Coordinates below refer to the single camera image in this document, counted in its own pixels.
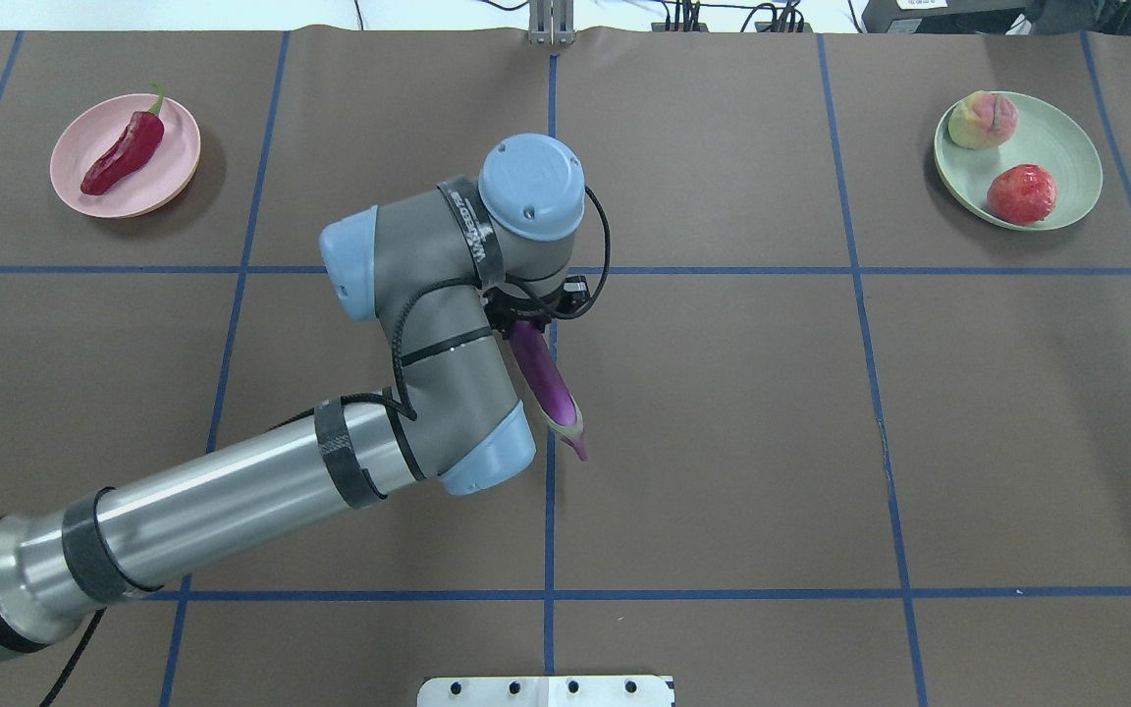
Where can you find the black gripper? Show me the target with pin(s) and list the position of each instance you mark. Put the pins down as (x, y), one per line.
(518, 311)

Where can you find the purple eggplant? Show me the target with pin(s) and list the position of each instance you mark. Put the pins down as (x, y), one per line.
(539, 369)

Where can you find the red chili pepper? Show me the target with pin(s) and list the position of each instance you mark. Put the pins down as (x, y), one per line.
(134, 148)

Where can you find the yellow pink peach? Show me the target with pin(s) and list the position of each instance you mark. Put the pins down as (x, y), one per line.
(982, 120)

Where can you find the red apple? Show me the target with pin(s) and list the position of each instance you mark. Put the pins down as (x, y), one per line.
(1023, 195)

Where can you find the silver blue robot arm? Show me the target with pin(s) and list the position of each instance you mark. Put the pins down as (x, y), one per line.
(445, 274)

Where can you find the pink round plate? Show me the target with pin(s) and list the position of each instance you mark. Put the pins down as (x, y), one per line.
(159, 181)

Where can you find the black power strip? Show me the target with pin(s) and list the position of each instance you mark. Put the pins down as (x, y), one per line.
(745, 17)

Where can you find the light green round plate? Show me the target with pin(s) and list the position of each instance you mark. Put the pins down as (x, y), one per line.
(1046, 137)

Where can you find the aluminium frame post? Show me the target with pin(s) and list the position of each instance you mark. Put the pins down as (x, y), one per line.
(551, 22)

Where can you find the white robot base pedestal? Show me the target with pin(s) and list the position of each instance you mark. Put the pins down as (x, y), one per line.
(578, 690)

